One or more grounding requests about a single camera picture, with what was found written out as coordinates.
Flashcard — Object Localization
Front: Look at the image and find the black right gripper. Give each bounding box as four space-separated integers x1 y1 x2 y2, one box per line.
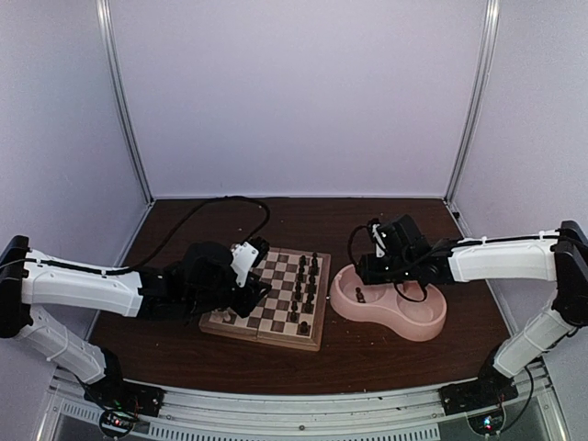
356 254 415 286

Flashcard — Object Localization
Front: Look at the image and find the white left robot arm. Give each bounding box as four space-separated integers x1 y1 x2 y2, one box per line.
1 235 271 408

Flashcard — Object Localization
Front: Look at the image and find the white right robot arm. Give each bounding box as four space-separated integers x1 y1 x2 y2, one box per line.
350 215 587 406

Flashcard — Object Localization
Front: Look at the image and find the white chess pieces row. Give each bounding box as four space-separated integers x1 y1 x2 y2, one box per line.
209 309 232 324

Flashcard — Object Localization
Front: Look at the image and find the dark chess pieces pile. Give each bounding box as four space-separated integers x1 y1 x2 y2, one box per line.
356 287 366 304

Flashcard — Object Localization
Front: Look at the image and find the wooden chess board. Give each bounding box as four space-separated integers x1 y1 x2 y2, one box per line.
198 248 331 352

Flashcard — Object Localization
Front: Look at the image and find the pink plastic double bowl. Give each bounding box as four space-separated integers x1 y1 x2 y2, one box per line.
330 265 447 342

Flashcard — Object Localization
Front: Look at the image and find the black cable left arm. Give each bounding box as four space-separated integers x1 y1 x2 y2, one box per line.
101 196 272 277

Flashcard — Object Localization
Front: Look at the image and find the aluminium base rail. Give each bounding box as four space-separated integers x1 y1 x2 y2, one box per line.
37 363 561 441

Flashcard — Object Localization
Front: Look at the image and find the aluminium frame post left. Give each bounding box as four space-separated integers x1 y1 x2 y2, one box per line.
96 0 154 206

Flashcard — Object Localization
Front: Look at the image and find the aluminium frame post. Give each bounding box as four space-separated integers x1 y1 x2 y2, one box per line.
96 0 154 206
444 0 501 207

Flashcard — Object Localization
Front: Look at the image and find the aluminium frame post right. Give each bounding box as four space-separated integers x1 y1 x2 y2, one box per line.
444 0 501 207

